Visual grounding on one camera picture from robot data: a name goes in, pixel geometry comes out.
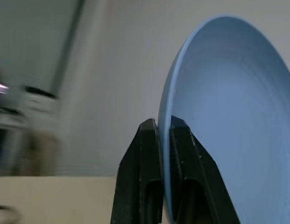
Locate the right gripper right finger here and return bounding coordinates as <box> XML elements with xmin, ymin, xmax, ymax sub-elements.
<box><xmin>169</xmin><ymin>116</ymin><xmax>241</xmax><ymax>224</ymax></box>

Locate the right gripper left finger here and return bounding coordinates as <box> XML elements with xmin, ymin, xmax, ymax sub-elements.
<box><xmin>110</xmin><ymin>118</ymin><xmax>164</xmax><ymax>224</ymax></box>

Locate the blue plate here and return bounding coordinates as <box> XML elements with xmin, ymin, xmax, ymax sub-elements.
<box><xmin>158</xmin><ymin>15</ymin><xmax>290</xmax><ymax>224</ymax></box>

